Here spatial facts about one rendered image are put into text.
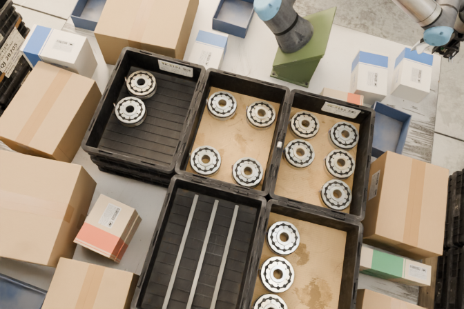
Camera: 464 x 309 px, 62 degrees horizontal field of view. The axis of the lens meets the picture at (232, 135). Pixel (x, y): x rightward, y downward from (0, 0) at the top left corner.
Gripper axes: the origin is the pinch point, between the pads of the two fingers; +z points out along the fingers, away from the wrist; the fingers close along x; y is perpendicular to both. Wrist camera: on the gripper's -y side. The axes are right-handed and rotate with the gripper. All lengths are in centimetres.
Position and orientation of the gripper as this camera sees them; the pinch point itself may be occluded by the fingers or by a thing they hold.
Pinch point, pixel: (429, 54)
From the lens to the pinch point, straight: 171.8
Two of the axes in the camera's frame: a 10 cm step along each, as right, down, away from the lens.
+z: -0.8, 3.9, 9.2
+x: 9.5, 3.0, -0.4
